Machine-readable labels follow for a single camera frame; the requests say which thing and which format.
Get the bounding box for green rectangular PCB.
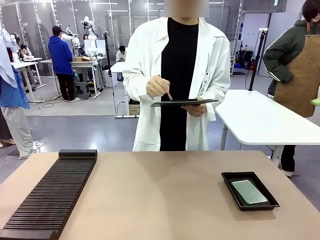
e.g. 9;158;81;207
230;179;270;205

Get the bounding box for black clipboard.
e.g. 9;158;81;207
150;98;220;109

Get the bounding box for white-sleeved right forearm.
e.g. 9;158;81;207
122;62;161;100

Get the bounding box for white-sleeved left forearm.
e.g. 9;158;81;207
199;74;231;123

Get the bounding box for black slotted PCB rack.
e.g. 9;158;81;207
0;149;98;239

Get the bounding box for person's left hand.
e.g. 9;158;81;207
180;104;208;118

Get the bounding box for person's right hand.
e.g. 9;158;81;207
145;75;171;98

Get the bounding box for person in brown apron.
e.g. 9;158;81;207
262;0;320;178

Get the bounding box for white side table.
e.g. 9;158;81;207
214;89;320;161

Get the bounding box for black equipment bags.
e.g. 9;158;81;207
235;44;256;71

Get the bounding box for white badge on coat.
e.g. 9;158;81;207
199;71;210;98

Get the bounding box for black plastic tray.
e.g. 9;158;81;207
221;171;281;212

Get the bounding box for person in white lab coat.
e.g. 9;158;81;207
122;16;231;152

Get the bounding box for small cardboard box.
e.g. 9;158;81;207
128;98;141;117

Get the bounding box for seated person in white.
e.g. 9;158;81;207
115;45;128;63

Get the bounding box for white background table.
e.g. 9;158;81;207
109;61;141;119

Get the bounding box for black tripod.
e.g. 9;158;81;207
102;30;113;77

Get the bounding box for grey step stool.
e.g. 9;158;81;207
73;79;93;101

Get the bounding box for flat cardboard box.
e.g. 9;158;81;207
72;55;95;63

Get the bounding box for person in blue hoodie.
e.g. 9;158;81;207
47;24;82;104

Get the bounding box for white background desk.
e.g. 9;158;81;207
10;57;48;104

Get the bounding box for person in light blue shirt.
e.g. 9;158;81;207
0;27;38;161

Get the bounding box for black camera stand pole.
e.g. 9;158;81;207
248;27;269;92

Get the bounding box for background workbench with grey frame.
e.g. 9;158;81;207
39;56;108;101

